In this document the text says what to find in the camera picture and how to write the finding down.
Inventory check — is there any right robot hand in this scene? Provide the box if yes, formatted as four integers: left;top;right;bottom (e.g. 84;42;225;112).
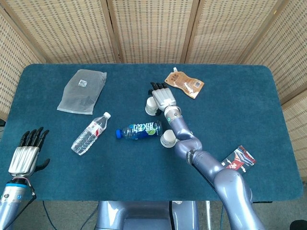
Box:
148;82;178;113

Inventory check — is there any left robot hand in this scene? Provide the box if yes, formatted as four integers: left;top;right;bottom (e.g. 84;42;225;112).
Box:
8;126;51;178

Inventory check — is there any white paper cup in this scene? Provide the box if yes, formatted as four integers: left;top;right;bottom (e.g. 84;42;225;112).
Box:
145;96;160;116

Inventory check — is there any white floral cup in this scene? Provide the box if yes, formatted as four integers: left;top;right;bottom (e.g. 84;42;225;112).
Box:
160;129;177;148

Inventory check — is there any brown spouted drink pouch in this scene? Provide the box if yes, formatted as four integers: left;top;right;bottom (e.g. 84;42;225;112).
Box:
164;67;205;100

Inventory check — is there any blue plastic drink bottle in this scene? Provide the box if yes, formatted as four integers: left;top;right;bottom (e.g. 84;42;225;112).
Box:
116;120;164;140

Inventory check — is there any woven wooden folding screen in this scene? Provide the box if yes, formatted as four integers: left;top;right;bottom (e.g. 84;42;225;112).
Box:
0;0;307;184

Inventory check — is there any clear water bottle, red label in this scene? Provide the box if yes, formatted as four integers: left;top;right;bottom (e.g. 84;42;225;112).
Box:
71;112;112;156

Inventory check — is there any grey plastic bag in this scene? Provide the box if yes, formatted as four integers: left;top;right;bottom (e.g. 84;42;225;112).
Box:
57;69;107;115

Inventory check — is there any blue table cloth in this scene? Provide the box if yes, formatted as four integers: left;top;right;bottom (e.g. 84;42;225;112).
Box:
0;63;304;202

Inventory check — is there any red and black packet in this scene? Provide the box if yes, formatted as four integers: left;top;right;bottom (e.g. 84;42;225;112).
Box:
221;145;257;177

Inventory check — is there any grey-blue robot torso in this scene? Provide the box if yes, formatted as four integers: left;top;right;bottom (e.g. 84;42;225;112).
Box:
95;200;200;230

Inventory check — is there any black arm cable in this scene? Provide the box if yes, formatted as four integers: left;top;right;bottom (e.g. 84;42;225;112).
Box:
3;184;37;230

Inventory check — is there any blue floor cable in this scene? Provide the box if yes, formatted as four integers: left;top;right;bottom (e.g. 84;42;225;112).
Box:
42;200;59;230

